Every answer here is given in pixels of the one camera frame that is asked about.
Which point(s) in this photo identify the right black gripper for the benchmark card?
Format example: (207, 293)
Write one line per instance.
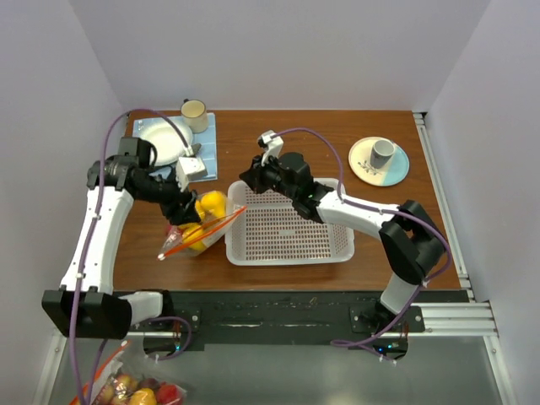
(253, 177)

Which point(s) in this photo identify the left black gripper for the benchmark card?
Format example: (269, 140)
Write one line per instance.
(181, 207)

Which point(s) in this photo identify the fake yellow pepper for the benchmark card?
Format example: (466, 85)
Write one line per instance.
(192, 236)

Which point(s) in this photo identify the fake yellow lemon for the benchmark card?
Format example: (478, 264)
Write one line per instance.
(212, 203)

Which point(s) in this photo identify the clear zip top bag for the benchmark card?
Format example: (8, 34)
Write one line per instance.
(214, 230)

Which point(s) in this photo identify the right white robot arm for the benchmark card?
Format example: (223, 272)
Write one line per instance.
(412, 242)

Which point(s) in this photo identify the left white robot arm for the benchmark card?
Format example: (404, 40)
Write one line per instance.
(84, 305)

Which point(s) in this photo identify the white perforated plastic basket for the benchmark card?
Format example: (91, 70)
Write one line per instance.
(271, 233)

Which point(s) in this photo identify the white bowl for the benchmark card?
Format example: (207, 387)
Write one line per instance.
(167, 143)

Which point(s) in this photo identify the metal spoon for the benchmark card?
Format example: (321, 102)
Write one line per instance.
(192, 149)

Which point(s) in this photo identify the beige enamel mug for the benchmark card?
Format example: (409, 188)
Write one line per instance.
(195, 115)

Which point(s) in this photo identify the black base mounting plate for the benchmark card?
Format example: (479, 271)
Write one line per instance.
(268, 318)

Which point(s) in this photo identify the grey cup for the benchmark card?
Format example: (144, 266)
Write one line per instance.
(382, 151)

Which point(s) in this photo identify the pink and blue plate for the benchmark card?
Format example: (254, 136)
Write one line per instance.
(392, 173)

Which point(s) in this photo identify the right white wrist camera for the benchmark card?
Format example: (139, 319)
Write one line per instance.
(271, 144)

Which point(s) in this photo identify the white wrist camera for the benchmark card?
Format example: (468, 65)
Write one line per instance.
(271, 144)
(189, 169)

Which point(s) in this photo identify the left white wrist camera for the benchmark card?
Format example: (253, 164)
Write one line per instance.
(189, 169)

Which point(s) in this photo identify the aluminium frame rail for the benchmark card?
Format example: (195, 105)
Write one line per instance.
(471, 319)

